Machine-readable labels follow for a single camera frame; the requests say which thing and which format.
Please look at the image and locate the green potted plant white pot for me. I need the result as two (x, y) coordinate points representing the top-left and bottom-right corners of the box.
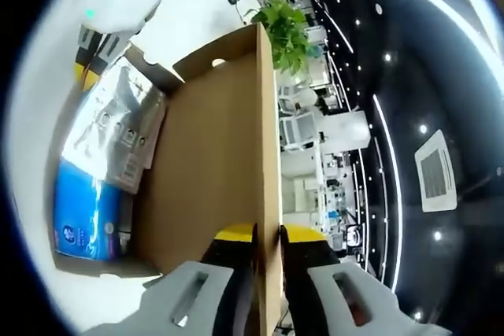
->
(251, 0), (316, 76)

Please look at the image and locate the ceiling air vent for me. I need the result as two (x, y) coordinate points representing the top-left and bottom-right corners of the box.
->
(413, 129), (461, 214)

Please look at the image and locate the dark blue soft tissue pack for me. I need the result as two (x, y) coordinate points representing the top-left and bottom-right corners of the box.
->
(52, 157), (124, 263)

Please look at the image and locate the silver foil soft pouch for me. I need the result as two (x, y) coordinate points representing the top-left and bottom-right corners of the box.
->
(61, 56), (169, 195)

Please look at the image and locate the brown cardboard shoe box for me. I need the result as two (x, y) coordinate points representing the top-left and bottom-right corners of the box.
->
(52, 22), (285, 336)

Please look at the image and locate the white office chair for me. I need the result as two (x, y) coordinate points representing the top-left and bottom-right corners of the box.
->
(280, 113), (319, 150)

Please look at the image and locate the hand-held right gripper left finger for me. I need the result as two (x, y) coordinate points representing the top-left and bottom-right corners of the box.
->
(80, 222), (259, 336)

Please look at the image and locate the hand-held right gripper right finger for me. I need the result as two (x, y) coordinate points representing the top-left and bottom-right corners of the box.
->
(278, 223), (454, 336)

